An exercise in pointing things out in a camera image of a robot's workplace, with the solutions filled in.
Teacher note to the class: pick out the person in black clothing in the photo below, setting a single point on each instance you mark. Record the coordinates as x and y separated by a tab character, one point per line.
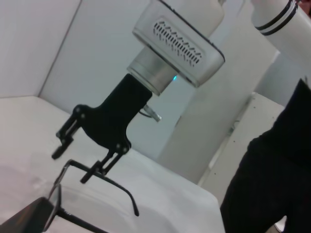
272	174

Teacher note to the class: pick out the black glasses case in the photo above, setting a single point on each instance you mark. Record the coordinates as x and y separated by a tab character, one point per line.
29	218

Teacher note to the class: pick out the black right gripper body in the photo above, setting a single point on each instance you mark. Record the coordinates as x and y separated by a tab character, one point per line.
119	111

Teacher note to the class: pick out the black glasses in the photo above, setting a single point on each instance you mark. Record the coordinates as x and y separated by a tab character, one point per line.
75	220

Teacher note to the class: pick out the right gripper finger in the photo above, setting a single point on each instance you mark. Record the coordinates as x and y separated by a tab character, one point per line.
107	162
65	140

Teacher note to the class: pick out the white panel with holes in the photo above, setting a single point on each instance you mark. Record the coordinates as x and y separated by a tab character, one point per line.
247	121

